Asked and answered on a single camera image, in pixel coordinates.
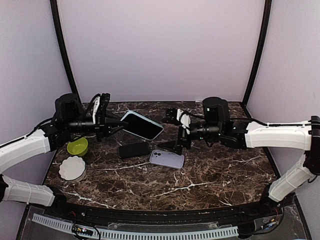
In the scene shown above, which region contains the black smartphone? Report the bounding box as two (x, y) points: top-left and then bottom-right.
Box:
(118, 142), (150, 159)

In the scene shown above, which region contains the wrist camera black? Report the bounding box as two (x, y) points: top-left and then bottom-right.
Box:
(92, 93), (111, 125)
(161, 108), (191, 130)

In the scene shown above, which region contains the black left frame post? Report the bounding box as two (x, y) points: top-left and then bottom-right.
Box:
(49, 0), (81, 101)

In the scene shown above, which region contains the black table edge rail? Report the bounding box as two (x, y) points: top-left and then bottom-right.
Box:
(24, 192), (301, 228)

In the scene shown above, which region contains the black right frame post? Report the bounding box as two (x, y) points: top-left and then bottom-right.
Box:
(242, 0), (272, 106)

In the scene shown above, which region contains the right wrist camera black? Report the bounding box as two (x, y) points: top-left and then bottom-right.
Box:
(161, 108), (191, 130)

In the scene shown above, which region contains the green bowl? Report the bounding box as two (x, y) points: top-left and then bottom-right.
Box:
(67, 137), (89, 157)

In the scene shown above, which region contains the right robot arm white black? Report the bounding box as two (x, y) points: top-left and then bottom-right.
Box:
(159, 97), (320, 217)

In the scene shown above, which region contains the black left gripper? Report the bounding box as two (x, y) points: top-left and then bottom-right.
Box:
(65, 110), (128, 142)

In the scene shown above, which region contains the white silicone phone case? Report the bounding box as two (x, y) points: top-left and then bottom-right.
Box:
(149, 150), (185, 169)

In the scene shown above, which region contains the white slotted cable duct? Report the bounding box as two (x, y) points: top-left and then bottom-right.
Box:
(31, 213), (239, 240)

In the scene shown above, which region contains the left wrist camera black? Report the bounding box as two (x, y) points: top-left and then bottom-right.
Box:
(92, 93), (111, 125)

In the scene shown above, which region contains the black frame post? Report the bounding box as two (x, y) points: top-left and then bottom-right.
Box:
(242, 0), (272, 106)
(49, 0), (81, 101)

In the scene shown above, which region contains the white fluted bowl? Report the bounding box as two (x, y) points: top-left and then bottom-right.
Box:
(58, 156), (87, 183)

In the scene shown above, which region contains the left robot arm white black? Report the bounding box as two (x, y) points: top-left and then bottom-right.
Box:
(0, 93), (128, 218)

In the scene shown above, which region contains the small circuit board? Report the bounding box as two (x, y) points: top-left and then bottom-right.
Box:
(71, 224), (94, 237)

